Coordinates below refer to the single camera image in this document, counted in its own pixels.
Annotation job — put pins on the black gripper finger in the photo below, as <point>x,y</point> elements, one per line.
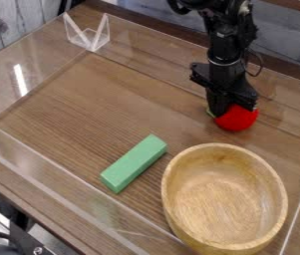
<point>247,103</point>
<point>217,102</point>

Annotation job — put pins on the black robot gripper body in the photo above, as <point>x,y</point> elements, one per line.
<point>224,78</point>

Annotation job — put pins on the red plush fruit green leaf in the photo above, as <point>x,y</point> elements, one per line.
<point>237,118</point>

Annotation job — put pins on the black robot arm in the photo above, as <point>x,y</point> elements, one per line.
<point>230,29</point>

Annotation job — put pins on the green rectangular block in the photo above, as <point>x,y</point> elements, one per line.
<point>133,163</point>

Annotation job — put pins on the wooden oval bowl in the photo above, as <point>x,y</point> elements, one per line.
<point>224,199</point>

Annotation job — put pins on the clear acrylic tray enclosure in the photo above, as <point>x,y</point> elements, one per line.
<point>89,85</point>

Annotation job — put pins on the black metal frame bracket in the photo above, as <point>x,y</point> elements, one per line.
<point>30,245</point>

